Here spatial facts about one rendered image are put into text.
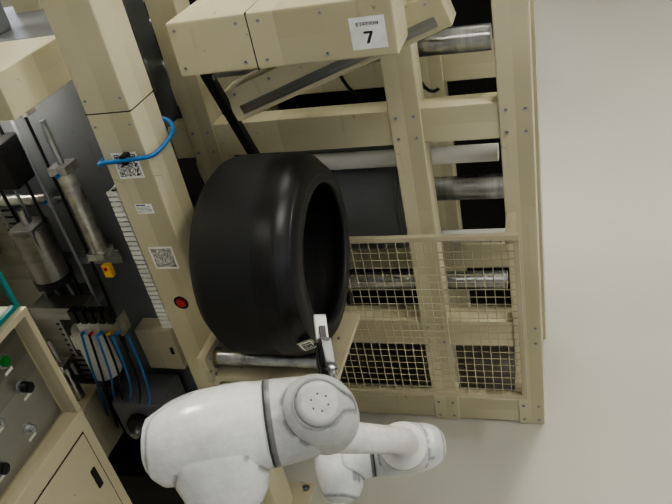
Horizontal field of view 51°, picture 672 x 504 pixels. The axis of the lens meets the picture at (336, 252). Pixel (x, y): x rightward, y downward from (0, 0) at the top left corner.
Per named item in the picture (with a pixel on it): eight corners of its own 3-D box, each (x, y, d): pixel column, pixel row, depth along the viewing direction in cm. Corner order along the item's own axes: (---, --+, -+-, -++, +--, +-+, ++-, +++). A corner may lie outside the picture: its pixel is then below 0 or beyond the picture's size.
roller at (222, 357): (217, 346, 209) (220, 360, 211) (211, 354, 205) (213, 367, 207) (330, 349, 199) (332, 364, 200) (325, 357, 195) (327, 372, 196)
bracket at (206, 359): (205, 383, 207) (195, 358, 201) (251, 298, 238) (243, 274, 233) (215, 383, 206) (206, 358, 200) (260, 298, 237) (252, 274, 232)
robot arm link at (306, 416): (352, 378, 118) (271, 392, 118) (350, 349, 101) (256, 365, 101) (366, 458, 113) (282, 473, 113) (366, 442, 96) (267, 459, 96)
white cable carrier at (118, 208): (162, 328, 216) (105, 192, 190) (169, 317, 220) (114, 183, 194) (175, 328, 215) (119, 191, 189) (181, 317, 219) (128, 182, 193)
